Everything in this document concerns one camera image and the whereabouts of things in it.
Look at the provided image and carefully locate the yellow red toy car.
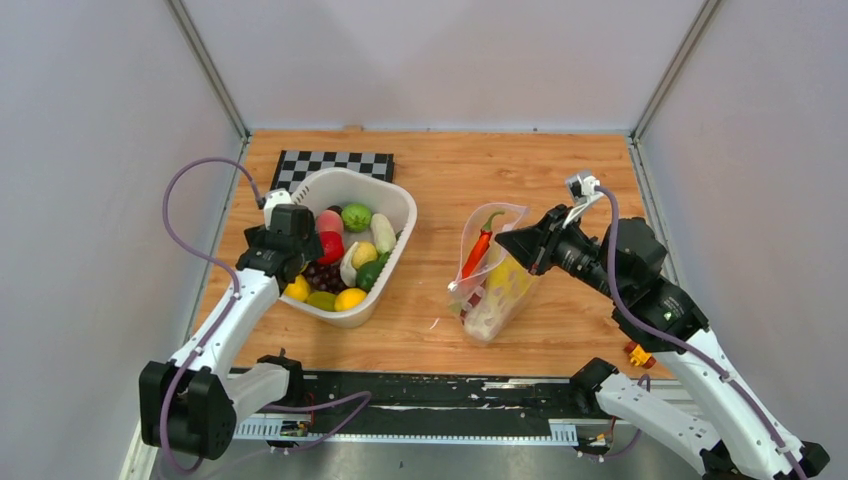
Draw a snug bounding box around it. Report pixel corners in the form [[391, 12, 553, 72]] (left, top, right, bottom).
[[623, 341, 656, 369]]

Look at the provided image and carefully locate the orange carrot toy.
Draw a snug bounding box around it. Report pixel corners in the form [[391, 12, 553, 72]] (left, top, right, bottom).
[[461, 210, 505, 279]]

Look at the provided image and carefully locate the green yellow mango toy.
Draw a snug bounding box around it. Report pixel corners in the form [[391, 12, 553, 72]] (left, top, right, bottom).
[[305, 291, 337, 312]]

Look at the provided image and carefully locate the white garlic toy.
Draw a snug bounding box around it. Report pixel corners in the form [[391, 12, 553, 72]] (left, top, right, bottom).
[[339, 242, 359, 288]]

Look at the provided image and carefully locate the yellow lemon toy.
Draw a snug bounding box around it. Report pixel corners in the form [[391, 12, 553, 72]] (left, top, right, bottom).
[[283, 275, 312, 303], [334, 288, 368, 312]]

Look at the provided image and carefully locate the pink peach toy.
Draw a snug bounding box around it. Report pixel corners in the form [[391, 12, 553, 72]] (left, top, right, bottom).
[[315, 209, 345, 235]]

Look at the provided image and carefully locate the white slotted cable duct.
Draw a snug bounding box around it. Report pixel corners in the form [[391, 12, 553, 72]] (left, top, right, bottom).
[[235, 417, 579, 446]]

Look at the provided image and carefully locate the yellow napa cabbage toy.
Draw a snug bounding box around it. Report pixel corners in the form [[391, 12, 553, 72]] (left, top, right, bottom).
[[463, 255, 538, 343]]

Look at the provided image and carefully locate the purple grapes toy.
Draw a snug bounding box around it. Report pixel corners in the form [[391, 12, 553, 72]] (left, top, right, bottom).
[[302, 262, 347, 294]]

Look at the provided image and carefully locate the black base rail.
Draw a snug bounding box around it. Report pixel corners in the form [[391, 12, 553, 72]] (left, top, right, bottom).
[[270, 371, 621, 439]]

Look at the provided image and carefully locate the black white checkerboard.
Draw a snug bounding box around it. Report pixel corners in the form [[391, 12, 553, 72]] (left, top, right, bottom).
[[270, 150, 395, 193]]

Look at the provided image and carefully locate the clear zip top bag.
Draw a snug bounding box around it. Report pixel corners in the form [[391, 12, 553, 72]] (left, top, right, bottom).
[[447, 202, 536, 344]]

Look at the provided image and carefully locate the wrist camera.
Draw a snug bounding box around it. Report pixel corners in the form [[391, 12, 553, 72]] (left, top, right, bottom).
[[564, 170, 603, 226], [262, 188, 293, 227]]

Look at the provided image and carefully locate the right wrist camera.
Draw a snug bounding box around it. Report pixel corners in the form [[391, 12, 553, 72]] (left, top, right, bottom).
[[564, 170, 603, 226]]

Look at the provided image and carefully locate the white plastic basket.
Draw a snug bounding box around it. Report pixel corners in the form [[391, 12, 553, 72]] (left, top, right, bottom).
[[280, 167, 418, 328]]

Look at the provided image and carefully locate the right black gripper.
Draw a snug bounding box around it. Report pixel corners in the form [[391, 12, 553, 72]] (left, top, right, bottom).
[[495, 204, 626, 302]]

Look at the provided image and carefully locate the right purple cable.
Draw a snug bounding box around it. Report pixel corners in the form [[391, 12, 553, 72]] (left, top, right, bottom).
[[594, 185, 810, 480]]

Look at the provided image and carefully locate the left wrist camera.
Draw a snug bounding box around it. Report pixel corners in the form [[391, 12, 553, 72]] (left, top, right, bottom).
[[262, 188, 293, 227]]

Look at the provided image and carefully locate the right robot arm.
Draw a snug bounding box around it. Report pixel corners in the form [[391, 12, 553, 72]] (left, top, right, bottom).
[[495, 205, 830, 479]]

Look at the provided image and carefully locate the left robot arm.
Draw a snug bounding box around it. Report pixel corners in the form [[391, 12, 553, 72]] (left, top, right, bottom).
[[139, 204, 324, 460]]

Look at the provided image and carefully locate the white eggplant toy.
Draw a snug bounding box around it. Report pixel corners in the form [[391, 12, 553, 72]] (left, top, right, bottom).
[[370, 213, 397, 254]]

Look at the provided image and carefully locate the yellow pear toy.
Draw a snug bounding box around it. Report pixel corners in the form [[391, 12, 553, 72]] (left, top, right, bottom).
[[351, 241, 379, 270]]

